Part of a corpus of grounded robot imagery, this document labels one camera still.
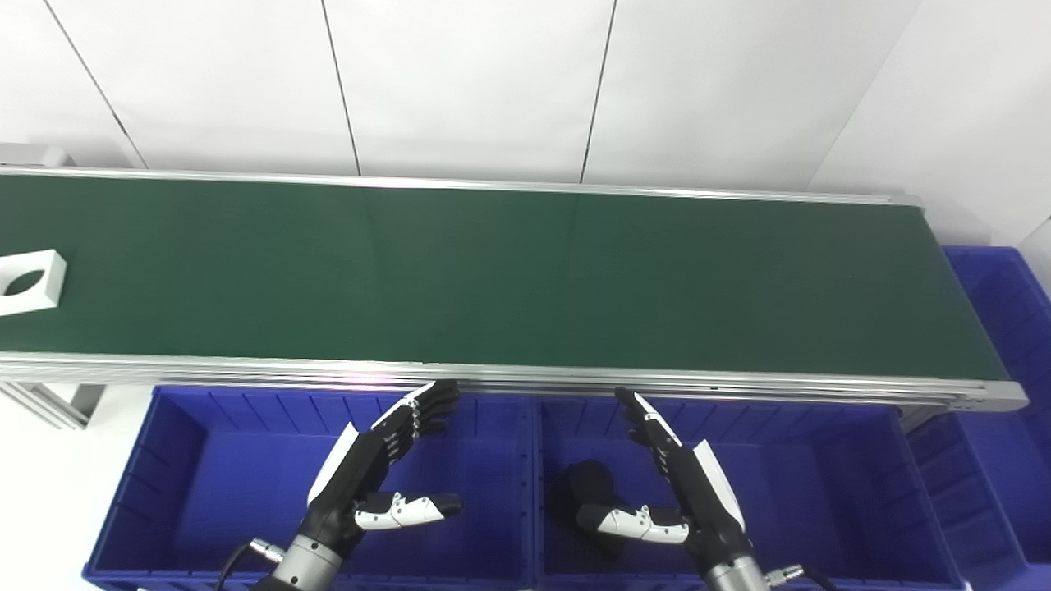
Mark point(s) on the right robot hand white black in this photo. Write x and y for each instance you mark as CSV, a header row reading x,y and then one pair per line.
x,y
698,484

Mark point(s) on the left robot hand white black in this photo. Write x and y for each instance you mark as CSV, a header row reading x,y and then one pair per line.
x,y
353,472

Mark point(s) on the white square part round hole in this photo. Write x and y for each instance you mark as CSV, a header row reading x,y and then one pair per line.
x,y
51,275

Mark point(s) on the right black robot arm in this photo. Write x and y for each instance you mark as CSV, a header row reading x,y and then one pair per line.
x,y
735,576

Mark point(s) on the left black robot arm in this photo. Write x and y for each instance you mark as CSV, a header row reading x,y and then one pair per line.
x,y
305,565

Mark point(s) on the black part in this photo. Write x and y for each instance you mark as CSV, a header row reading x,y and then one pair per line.
x,y
587,484

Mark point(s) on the blue plastic bin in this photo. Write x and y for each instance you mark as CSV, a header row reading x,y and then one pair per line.
x,y
821,492
230,484
1002,328

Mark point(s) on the green conveyor belt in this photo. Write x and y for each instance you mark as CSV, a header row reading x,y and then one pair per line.
x,y
509,279
575,380

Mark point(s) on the aluminium conveyor leg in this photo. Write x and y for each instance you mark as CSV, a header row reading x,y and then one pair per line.
x,y
57,404

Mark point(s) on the grey conveyor motor box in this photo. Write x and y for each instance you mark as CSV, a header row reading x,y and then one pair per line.
x,y
37,154

